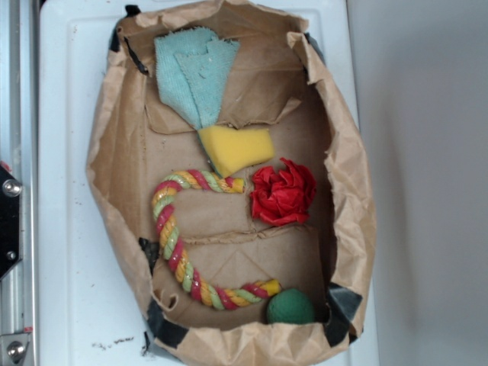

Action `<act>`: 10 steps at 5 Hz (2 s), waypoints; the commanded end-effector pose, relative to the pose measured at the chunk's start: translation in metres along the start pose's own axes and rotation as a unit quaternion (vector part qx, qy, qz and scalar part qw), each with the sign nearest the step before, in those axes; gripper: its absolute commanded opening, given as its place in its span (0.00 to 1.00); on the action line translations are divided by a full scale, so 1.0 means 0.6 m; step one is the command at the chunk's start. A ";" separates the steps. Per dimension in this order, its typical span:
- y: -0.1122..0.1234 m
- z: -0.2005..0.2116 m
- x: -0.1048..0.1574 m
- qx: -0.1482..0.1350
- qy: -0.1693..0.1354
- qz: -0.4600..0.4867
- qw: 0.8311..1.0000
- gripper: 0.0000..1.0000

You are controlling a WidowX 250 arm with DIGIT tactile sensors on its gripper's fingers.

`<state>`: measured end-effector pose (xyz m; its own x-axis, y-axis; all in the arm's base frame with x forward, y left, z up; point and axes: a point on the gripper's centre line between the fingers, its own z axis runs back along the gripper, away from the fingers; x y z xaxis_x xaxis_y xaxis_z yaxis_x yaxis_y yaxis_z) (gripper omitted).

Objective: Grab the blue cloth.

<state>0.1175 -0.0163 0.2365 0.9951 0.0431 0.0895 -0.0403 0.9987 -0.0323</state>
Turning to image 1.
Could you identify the light blue terry cloth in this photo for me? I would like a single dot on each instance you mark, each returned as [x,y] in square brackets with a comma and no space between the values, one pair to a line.
[192,68]

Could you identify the yellow sponge wedge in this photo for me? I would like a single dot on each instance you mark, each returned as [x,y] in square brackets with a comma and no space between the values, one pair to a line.
[230,150]

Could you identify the crumpled red paper ball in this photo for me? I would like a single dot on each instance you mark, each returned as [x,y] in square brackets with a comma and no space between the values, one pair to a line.
[284,196]

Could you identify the brown paper bag liner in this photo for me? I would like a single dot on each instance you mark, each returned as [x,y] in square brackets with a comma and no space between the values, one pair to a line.
[280,82]

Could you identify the green rubber ball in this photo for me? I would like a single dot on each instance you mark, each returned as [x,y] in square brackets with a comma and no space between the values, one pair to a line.
[291,306]

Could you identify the multicolour twisted rope toy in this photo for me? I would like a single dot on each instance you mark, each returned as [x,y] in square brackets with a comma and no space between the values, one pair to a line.
[173,246]

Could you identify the black metal bracket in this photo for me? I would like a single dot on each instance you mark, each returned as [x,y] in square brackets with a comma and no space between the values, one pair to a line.
[10,220]

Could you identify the aluminium frame rail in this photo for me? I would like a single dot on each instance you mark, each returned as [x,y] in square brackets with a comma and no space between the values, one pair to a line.
[18,304]

